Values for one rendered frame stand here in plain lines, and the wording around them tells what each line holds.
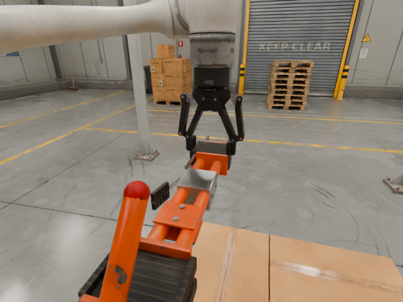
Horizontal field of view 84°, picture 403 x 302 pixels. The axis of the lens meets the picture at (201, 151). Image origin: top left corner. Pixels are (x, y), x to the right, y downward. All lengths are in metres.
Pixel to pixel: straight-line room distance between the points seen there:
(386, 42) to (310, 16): 2.66
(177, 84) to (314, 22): 5.21
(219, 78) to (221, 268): 0.96
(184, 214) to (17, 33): 0.37
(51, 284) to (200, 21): 1.98
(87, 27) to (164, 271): 0.43
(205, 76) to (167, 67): 6.72
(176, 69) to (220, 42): 6.64
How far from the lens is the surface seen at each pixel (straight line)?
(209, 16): 0.45
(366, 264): 1.48
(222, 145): 0.55
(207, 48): 0.45
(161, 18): 0.59
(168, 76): 7.19
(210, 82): 0.46
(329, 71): 9.72
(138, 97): 3.37
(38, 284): 2.17
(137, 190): 0.20
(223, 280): 1.19
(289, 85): 6.94
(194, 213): 0.34
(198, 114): 0.50
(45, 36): 0.49
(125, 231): 0.20
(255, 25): 9.37
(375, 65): 10.29
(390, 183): 3.61
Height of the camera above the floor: 1.50
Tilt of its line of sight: 24 degrees down
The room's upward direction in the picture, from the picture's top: straight up
